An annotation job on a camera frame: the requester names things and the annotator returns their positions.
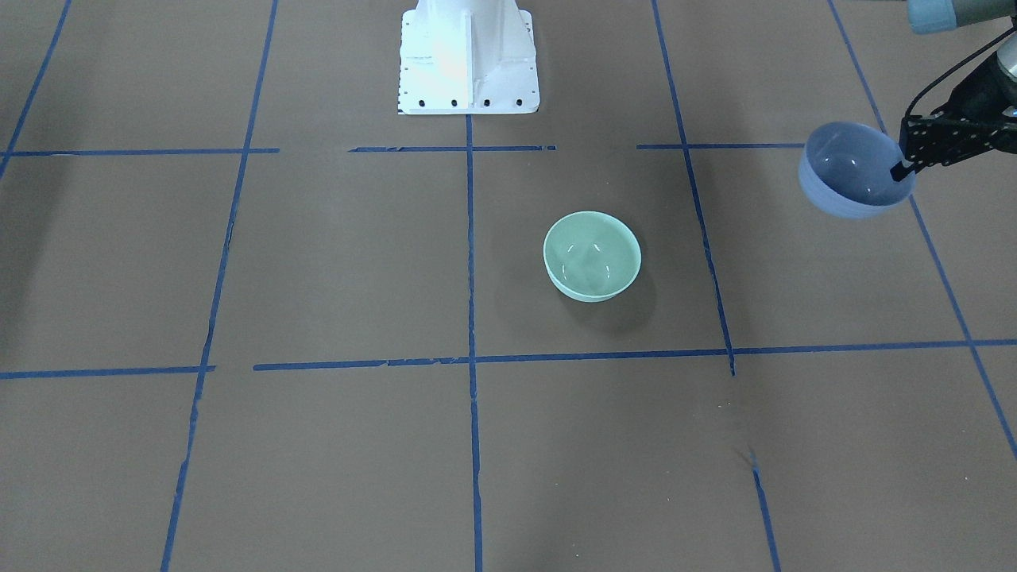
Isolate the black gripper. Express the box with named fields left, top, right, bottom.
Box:
left=890, top=48, right=1015, bottom=182

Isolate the blue bowl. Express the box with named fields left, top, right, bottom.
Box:
left=798, top=121, right=916, bottom=218

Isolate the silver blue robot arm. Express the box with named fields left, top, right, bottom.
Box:
left=890, top=1, right=1016, bottom=182

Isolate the green bowl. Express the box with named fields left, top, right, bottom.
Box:
left=542, top=211, right=643, bottom=303

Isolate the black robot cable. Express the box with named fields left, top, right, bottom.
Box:
left=906, top=28, right=1017, bottom=120

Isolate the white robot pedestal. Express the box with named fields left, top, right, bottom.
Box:
left=396, top=1, right=541, bottom=115

